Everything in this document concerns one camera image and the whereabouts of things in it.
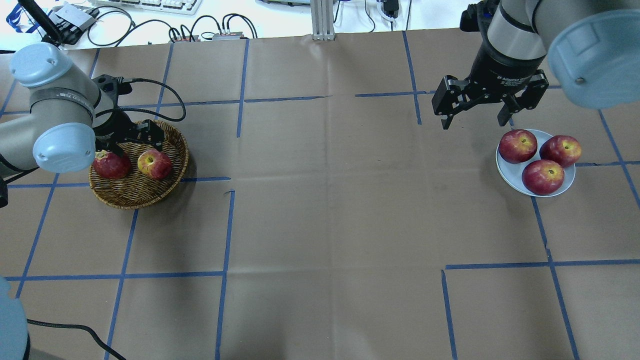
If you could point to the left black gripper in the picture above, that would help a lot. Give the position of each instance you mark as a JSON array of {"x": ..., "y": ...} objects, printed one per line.
[{"x": 111, "y": 127}]

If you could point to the light blue plate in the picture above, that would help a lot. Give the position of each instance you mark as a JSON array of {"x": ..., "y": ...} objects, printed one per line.
[{"x": 512, "y": 172}]

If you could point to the red apple on plate left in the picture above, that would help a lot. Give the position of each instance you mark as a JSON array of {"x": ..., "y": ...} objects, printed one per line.
[{"x": 517, "y": 146}]

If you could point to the red apple on plate right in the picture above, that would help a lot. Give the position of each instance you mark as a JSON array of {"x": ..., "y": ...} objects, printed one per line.
[{"x": 562, "y": 149}]

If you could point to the dark red apple in basket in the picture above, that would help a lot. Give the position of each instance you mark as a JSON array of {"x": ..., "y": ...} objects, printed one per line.
[{"x": 110, "y": 165}]

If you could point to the woven wicker basket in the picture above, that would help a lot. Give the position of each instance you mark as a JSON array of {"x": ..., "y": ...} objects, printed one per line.
[{"x": 137, "y": 190}]

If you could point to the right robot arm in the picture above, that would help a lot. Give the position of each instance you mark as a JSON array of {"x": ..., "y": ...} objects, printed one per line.
[{"x": 592, "y": 48}]

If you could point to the white keyboard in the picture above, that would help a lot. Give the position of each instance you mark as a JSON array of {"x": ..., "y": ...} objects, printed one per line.
[{"x": 180, "y": 7}]

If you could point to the red apple on plate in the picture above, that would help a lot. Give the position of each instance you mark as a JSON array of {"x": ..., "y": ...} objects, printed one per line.
[
  {"x": 543, "y": 177},
  {"x": 517, "y": 146},
  {"x": 562, "y": 149}
]

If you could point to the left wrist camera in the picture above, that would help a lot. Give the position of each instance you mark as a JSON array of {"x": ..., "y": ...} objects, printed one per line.
[{"x": 114, "y": 86}]

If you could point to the aluminium frame post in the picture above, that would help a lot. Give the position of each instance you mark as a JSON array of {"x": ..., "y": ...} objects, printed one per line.
[{"x": 322, "y": 20}]

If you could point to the red yellow apple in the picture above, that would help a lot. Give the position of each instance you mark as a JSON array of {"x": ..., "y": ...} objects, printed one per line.
[{"x": 155, "y": 164}]

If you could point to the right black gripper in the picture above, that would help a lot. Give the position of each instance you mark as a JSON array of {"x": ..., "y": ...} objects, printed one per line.
[{"x": 505, "y": 68}]

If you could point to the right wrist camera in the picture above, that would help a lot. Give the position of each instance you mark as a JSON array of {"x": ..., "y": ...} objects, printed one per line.
[{"x": 478, "y": 15}]

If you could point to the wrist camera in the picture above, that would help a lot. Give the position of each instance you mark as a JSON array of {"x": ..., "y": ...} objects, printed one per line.
[
  {"x": 114, "y": 86},
  {"x": 478, "y": 15}
]

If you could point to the red apple on plate front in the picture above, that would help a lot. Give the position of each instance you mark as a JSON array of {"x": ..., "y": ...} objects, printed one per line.
[{"x": 543, "y": 177}]

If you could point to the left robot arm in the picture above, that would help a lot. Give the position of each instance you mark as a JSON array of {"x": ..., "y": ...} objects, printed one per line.
[{"x": 71, "y": 116}]

